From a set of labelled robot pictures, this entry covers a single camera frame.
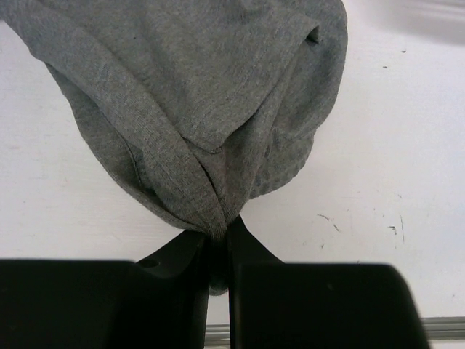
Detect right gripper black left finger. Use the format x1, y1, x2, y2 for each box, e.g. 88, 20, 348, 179
1, 231, 209, 348

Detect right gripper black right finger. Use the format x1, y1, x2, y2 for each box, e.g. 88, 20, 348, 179
226, 219, 429, 348

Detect aluminium front rail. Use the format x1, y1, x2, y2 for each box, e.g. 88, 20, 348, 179
204, 316, 464, 348

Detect grey shorts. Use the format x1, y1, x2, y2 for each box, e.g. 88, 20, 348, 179
1, 1, 348, 295

